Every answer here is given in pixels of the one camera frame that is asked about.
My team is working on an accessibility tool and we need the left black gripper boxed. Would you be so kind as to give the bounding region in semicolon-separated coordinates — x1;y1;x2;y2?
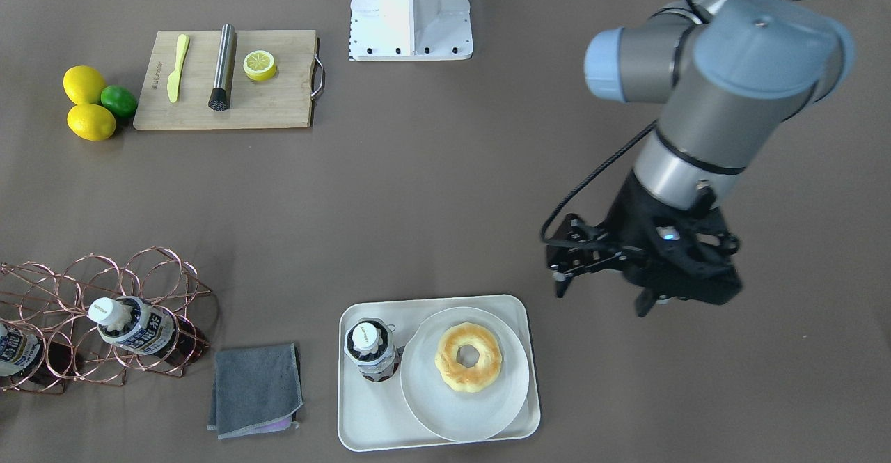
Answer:
601;173;742;318

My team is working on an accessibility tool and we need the tea bottle white cap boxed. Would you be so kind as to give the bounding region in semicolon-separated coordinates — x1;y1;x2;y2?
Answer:
344;318;403;382

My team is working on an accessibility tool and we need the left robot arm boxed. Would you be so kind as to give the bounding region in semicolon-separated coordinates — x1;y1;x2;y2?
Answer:
583;0;855;317

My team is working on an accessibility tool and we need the cream serving tray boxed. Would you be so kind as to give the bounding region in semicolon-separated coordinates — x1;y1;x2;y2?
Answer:
337;294;541;453

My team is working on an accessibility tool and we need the middle tea bottle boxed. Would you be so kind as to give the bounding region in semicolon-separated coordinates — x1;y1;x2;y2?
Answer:
87;296;210;367

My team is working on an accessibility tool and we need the edge tea bottle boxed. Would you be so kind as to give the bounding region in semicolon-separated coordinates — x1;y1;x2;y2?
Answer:
1;322;77;388

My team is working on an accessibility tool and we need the white round plate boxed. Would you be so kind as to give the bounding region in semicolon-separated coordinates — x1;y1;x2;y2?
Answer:
401;307;530;443

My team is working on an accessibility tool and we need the grey folded cloth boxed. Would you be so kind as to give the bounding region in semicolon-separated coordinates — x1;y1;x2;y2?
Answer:
206;343;303;439

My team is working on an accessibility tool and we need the bamboo cutting board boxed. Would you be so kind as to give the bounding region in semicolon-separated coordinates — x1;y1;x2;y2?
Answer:
133;29;324;130

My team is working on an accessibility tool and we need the half lemon slice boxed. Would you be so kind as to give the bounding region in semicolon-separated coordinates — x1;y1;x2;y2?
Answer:
242;50;278;82

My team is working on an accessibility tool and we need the steel muddler black tip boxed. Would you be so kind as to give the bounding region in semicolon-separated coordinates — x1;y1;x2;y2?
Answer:
207;23;237;111

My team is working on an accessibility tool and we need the yellow plastic knife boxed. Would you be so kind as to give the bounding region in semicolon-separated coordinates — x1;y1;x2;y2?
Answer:
166;33;190;104

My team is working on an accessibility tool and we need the green lime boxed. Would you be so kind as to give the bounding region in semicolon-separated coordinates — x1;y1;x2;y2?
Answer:
100;85;138;118

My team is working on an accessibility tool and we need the lower yellow lemon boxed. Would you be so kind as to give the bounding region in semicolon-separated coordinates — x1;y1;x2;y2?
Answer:
66;104;118;141

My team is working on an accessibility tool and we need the yellow lemon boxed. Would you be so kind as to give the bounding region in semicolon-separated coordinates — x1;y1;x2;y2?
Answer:
66;104;118;141
63;65;107;105

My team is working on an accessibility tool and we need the upper yellow lemon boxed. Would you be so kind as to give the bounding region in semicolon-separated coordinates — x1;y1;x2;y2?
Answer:
63;65;107;105

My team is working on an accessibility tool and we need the golden ring doughnut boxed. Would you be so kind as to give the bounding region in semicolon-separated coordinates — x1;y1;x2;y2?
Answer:
434;322;503;393

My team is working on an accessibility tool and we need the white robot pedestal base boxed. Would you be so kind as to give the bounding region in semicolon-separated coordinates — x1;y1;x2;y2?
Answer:
348;0;474;61

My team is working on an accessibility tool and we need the rose gold wire rack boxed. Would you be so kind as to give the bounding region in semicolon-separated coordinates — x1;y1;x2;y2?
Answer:
2;246;212;395

